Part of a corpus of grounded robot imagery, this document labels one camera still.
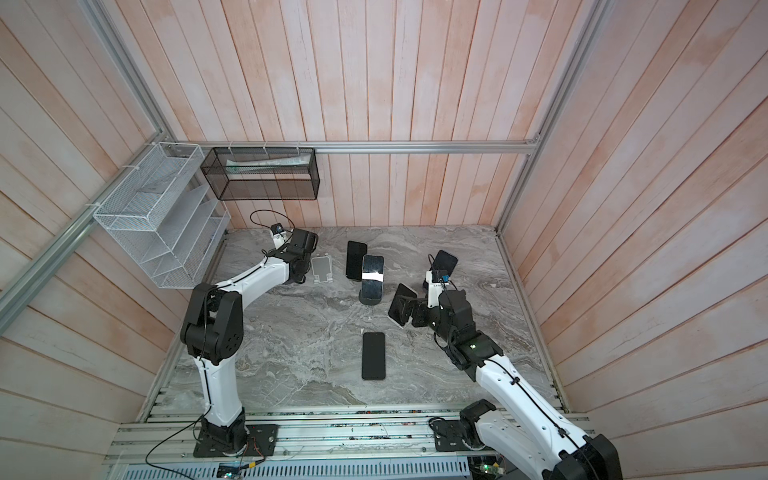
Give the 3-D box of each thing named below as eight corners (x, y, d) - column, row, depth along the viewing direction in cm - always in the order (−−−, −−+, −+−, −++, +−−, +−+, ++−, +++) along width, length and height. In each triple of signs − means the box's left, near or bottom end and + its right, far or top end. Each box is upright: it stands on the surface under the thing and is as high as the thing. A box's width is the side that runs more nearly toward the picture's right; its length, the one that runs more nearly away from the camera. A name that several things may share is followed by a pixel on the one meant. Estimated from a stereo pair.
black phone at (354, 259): (344, 287, 105) (341, 263, 94) (351, 265, 111) (348, 240, 100) (362, 290, 104) (360, 266, 93) (367, 267, 111) (366, 242, 100)
